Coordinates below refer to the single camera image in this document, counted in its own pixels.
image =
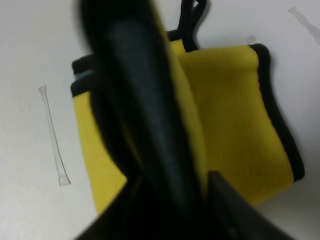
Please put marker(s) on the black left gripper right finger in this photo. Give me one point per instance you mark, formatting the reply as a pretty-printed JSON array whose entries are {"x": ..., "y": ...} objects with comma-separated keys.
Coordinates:
[{"x": 232, "y": 218}]

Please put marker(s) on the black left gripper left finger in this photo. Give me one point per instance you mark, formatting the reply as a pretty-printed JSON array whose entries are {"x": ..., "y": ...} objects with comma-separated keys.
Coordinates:
[{"x": 145, "y": 113}]

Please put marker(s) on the yellow towel with black trim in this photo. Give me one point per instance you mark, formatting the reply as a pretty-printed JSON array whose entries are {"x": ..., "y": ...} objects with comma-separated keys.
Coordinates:
[{"x": 246, "y": 137}]

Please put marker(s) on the long clear tape strip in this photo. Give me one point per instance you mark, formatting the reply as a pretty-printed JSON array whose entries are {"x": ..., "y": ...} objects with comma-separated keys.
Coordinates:
[{"x": 63, "y": 178}]

